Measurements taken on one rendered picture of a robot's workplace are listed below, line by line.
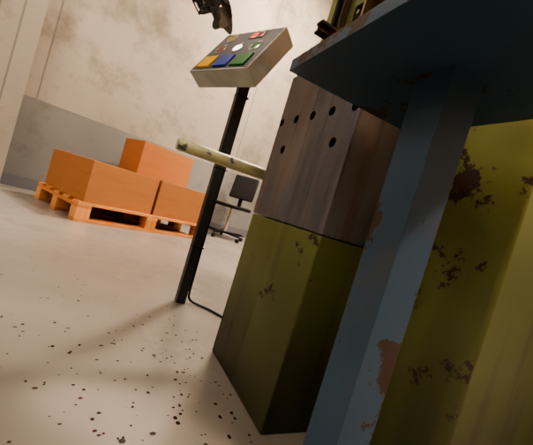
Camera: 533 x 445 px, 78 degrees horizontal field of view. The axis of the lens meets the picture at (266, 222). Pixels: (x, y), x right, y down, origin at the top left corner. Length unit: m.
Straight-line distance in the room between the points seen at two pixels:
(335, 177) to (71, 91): 3.70
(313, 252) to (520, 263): 0.38
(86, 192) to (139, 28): 2.29
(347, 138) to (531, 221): 0.37
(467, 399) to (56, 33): 4.22
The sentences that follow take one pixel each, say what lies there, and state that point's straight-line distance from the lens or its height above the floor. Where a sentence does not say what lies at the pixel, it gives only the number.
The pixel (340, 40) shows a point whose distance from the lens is 0.50.
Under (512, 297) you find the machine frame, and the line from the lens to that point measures 0.76.
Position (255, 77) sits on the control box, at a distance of 1.34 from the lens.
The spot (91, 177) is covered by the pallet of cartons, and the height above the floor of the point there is 0.35.
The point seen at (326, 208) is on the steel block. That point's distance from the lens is 0.74.
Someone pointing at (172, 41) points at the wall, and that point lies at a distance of 4.63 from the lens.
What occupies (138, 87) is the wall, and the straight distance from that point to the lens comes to 4.38.
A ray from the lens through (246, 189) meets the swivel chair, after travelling 4.48.
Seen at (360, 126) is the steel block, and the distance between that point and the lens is 0.78.
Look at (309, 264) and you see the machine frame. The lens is 0.74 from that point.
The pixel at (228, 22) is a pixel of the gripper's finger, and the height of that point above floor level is 1.07.
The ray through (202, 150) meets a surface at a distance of 1.19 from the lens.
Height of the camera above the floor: 0.48
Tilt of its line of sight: 2 degrees down
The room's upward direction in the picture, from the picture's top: 17 degrees clockwise
